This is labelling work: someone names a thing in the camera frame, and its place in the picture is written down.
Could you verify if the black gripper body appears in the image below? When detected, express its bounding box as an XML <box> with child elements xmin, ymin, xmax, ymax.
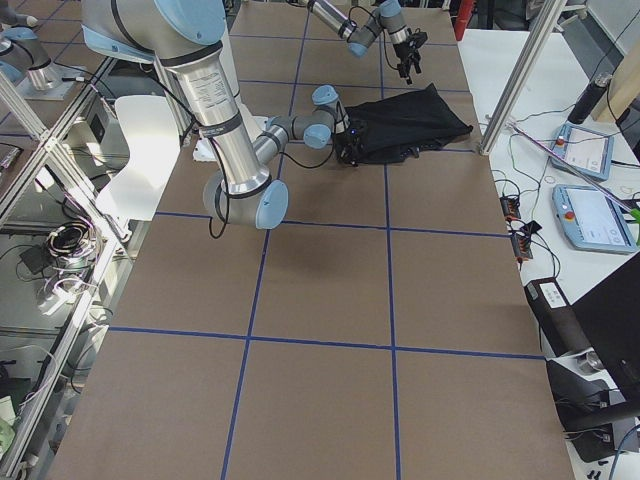
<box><xmin>334</xmin><ymin>119</ymin><xmax>365</xmax><ymax>165</ymax></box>
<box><xmin>392</xmin><ymin>29</ymin><xmax>428</xmax><ymax>63</ymax></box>

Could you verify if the black graphic t-shirt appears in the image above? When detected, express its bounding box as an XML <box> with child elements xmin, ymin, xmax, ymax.
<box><xmin>346</xmin><ymin>84</ymin><xmax>473</xmax><ymax>165</ymax></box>

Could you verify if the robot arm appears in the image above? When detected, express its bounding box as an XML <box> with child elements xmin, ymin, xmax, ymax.
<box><xmin>82</xmin><ymin>1</ymin><xmax>349</xmax><ymax>230</ymax></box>
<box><xmin>292</xmin><ymin>1</ymin><xmax>428</xmax><ymax>85</ymax></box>

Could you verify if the metal reacher grabber tool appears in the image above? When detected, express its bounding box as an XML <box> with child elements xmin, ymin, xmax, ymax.
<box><xmin>504</xmin><ymin>119</ymin><xmax>640</xmax><ymax>224</ymax></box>

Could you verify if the black power strip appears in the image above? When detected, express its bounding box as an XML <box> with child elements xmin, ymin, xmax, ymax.
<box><xmin>499</xmin><ymin>195</ymin><xmax>533</xmax><ymax>264</ymax></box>

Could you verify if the black water bottle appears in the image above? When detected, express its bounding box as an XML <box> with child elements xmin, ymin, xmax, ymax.
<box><xmin>567</xmin><ymin>72</ymin><xmax>613</xmax><ymax>125</ymax></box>

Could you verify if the far blue teach pendant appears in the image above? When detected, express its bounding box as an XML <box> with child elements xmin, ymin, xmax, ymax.
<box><xmin>549</xmin><ymin>122</ymin><xmax>614</xmax><ymax>182</ymax></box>

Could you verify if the blue teach pendant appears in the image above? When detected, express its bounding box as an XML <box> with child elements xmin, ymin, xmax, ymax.
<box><xmin>549</xmin><ymin>122</ymin><xmax>614</xmax><ymax>182</ymax></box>
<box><xmin>552</xmin><ymin>185</ymin><xmax>638</xmax><ymax>254</ymax></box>

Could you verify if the white plastic chair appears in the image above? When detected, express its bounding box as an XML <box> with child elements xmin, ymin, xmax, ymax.
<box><xmin>96</xmin><ymin>95</ymin><xmax>181</xmax><ymax>221</ymax></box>

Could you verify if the near blue teach pendant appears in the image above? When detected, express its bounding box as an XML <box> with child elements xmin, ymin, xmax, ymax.
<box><xmin>552</xmin><ymin>185</ymin><xmax>638</xmax><ymax>254</ymax></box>

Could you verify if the black monitor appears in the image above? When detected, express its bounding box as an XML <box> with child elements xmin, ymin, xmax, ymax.
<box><xmin>572</xmin><ymin>255</ymin><xmax>640</xmax><ymax>400</ymax></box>

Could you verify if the aluminium frame post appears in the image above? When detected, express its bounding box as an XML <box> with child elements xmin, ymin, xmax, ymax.
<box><xmin>478</xmin><ymin>0</ymin><xmax>567</xmax><ymax>156</ymax></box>

